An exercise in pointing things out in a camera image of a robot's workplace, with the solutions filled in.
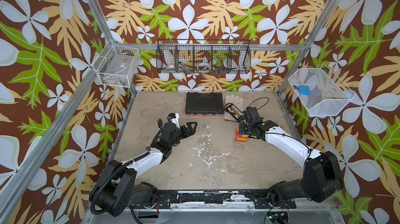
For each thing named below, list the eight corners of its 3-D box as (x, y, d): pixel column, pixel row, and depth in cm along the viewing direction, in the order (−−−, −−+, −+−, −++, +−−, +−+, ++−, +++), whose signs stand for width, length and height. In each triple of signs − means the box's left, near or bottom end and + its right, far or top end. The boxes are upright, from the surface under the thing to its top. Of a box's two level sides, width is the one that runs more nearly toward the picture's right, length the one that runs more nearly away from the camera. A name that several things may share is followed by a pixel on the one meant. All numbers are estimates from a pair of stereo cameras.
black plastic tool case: (185, 116, 107) (184, 111, 103) (186, 97, 119) (186, 91, 115) (224, 116, 108) (225, 111, 103) (221, 97, 119) (222, 91, 115)
